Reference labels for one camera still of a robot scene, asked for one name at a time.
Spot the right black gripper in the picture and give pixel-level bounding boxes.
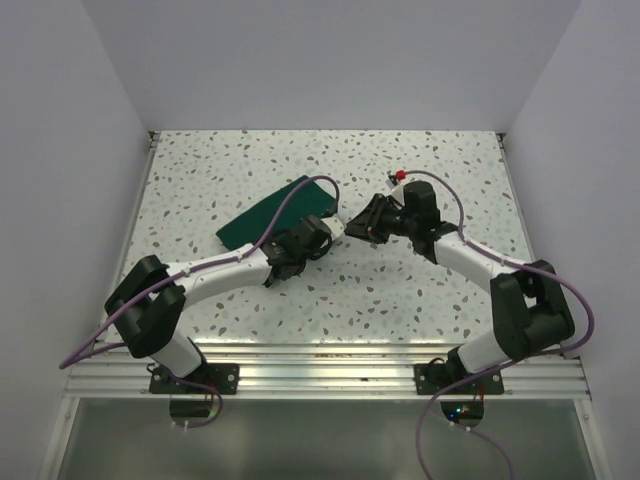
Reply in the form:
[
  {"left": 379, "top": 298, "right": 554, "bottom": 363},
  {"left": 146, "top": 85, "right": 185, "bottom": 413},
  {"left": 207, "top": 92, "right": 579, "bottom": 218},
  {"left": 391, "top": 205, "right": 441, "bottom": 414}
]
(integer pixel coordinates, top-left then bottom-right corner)
[{"left": 345, "top": 194, "right": 416, "bottom": 245}]

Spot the green surgical drape cloth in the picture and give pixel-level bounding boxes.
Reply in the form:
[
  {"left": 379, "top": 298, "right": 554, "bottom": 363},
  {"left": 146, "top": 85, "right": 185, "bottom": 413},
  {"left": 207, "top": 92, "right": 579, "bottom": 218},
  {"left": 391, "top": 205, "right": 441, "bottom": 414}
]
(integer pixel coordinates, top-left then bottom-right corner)
[{"left": 216, "top": 175, "right": 336, "bottom": 251}]

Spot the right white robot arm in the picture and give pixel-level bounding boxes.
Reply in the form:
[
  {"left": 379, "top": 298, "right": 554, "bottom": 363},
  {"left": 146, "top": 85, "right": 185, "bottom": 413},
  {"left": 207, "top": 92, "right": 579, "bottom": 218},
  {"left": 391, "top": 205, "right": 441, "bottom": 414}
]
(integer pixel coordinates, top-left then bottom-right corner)
[{"left": 345, "top": 181, "right": 575, "bottom": 393}]

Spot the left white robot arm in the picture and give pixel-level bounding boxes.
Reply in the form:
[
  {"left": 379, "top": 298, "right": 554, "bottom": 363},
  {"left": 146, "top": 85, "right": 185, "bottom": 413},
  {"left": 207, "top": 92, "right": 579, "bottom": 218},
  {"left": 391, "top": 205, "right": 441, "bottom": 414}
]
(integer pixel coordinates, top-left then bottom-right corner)
[{"left": 105, "top": 215, "right": 345, "bottom": 393}]

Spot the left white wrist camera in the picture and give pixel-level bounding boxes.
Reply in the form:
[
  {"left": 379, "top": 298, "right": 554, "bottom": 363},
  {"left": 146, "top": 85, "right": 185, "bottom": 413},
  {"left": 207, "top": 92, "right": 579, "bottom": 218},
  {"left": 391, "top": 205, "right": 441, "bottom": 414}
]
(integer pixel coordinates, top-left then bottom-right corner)
[{"left": 321, "top": 216, "right": 345, "bottom": 240}]

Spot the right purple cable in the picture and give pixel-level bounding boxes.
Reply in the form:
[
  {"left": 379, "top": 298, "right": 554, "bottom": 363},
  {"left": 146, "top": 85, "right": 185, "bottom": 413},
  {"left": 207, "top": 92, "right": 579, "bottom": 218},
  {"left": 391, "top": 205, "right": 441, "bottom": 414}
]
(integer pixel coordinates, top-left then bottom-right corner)
[{"left": 404, "top": 168, "right": 594, "bottom": 480}]

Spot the purple cable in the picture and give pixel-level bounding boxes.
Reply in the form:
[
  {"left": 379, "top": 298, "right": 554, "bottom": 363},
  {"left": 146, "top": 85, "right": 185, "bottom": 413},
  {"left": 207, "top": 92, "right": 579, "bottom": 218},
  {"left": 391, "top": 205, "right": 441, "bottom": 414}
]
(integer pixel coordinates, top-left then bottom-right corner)
[
  {"left": 58, "top": 174, "right": 344, "bottom": 431},
  {"left": 404, "top": 168, "right": 594, "bottom": 480}
]

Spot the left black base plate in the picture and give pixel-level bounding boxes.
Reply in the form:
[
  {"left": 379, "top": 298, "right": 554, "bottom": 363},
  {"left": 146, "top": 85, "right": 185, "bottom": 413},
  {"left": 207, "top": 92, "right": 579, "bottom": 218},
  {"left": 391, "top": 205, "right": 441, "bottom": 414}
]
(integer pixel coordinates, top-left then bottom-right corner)
[{"left": 147, "top": 363, "right": 240, "bottom": 395}]

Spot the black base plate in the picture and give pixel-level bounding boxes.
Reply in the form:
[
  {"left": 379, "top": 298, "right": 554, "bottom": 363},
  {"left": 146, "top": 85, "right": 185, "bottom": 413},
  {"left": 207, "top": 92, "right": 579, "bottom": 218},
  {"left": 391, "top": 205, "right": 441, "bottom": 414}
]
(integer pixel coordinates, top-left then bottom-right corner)
[
  {"left": 413, "top": 358, "right": 505, "bottom": 395},
  {"left": 147, "top": 363, "right": 240, "bottom": 395}
]

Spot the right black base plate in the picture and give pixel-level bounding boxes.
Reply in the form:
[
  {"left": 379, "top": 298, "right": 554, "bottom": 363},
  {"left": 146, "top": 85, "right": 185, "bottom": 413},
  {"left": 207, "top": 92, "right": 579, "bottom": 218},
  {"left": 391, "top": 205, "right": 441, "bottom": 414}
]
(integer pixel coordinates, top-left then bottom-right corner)
[{"left": 413, "top": 358, "right": 505, "bottom": 395}]

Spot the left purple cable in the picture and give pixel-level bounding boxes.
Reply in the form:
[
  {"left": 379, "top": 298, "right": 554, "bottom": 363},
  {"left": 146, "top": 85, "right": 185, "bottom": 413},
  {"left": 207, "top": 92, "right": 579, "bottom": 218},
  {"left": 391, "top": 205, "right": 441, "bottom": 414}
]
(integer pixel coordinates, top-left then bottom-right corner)
[{"left": 58, "top": 174, "right": 344, "bottom": 431}]

